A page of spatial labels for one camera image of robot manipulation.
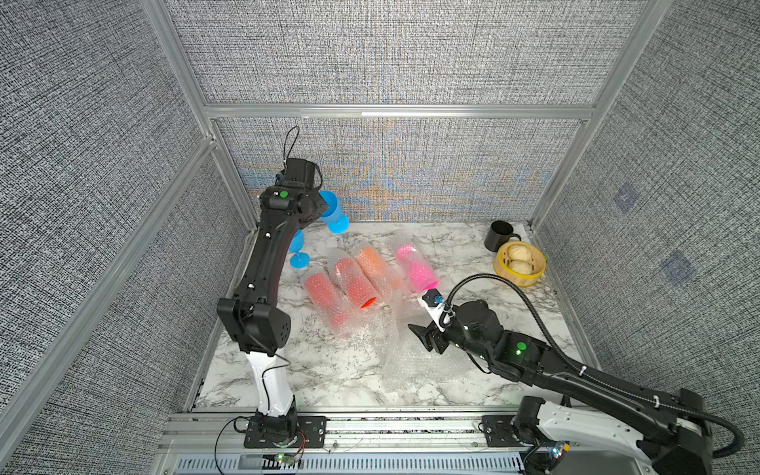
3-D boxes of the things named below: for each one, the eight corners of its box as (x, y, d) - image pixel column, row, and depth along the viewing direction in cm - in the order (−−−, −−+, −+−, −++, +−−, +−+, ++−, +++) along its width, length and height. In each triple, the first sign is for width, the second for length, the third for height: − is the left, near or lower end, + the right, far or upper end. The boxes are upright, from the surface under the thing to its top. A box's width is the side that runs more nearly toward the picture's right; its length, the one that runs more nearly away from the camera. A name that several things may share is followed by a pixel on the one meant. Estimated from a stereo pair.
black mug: (491, 253, 110) (498, 240, 104) (478, 239, 115) (484, 225, 109) (510, 245, 113) (518, 231, 107) (497, 232, 117) (503, 218, 111)
